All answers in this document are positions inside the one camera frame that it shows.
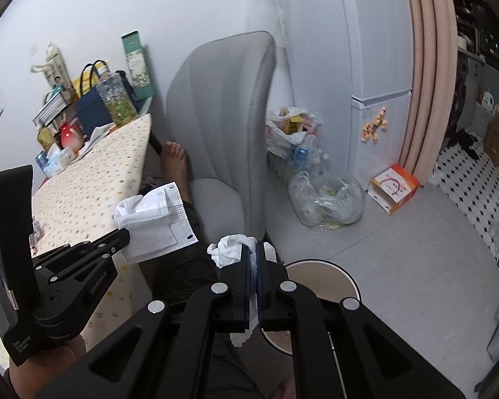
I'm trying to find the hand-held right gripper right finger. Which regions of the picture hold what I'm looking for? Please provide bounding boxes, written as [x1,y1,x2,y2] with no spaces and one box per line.
[258,241,468,399]

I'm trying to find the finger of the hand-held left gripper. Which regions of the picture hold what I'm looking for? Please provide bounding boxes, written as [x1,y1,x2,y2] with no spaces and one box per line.
[31,227,132,272]
[46,249,118,287]

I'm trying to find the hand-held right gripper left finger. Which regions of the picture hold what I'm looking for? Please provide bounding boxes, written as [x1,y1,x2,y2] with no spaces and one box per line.
[37,239,258,399]

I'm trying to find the white round trash bin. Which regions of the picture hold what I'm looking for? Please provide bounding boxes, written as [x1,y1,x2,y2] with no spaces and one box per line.
[261,260,362,357]

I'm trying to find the white printed paper slip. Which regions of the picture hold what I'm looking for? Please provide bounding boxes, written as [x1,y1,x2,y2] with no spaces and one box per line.
[124,182,199,263]

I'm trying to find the white face mask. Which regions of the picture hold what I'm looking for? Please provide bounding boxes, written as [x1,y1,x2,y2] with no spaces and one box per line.
[114,186,179,233]

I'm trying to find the clear plastic trash bag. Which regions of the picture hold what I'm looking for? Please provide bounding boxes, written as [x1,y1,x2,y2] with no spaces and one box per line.
[288,172,365,231]

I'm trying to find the person's left hand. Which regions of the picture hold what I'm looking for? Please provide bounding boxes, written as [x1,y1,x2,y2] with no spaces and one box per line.
[8,334,86,395]

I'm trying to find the dotted cream tablecloth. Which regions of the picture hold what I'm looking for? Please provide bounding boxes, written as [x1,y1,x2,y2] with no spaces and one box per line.
[0,114,152,370]

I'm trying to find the dark shorts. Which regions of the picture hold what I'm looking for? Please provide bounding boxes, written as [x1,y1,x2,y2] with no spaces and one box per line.
[139,183,294,399]

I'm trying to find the blue white tissue box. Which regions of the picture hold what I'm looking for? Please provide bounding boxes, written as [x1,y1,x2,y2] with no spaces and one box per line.
[44,143,76,177]

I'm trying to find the white cloth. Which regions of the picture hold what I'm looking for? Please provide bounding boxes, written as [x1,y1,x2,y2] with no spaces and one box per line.
[79,124,115,154]

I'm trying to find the person's bare leg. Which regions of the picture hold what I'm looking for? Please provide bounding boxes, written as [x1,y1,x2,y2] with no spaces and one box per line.
[160,141,192,208]

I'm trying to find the navy lunch bag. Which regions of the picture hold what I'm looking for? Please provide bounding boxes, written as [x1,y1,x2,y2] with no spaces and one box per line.
[76,72,134,134]

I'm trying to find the plastic bottle with green filling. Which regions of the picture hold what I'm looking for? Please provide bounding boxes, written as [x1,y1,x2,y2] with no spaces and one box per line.
[95,65,140,127]

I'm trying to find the clear bag of bottles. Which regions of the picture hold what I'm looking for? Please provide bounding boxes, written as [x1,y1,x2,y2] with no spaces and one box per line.
[268,137,333,184]

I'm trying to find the yellow packet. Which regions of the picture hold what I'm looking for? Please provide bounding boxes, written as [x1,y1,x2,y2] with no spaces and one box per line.
[80,64,104,96]

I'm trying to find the orange white box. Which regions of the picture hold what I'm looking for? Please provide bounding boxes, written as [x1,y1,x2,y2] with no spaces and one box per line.
[368,165,420,215]

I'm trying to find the white bag of packaging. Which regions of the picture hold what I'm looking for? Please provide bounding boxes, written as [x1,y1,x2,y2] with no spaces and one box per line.
[266,106,323,154]

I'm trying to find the grey chair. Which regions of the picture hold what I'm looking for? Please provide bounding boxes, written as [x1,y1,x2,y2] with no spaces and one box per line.
[165,31,276,244]

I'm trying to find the beige printed paper bag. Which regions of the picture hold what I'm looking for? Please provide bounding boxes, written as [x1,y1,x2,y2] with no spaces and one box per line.
[30,44,73,96]

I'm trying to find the green tall box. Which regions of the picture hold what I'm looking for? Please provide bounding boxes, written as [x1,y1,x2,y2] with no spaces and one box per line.
[121,31,155,100]

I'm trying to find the cluster of small yellow magnets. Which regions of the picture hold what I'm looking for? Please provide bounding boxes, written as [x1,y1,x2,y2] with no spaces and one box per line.
[360,108,391,144]

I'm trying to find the black crumpled cloth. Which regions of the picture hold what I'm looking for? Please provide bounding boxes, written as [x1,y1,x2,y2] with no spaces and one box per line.
[447,129,481,161]

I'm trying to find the white refrigerator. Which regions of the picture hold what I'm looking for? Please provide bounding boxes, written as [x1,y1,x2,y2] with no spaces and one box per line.
[249,0,414,184]

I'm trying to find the pink curtain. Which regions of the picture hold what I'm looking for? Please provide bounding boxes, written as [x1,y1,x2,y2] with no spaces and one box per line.
[401,0,460,184]

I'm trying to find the white hanging tote bag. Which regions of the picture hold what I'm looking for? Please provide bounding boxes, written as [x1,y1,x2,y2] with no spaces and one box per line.
[253,0,289,46]

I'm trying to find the black shelf rack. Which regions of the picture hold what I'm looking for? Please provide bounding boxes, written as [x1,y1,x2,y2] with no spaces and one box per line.
[453,0,499,75]

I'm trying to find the black wire basket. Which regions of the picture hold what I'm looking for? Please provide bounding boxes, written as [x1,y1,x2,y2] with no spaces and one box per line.
[32,89,78,127]

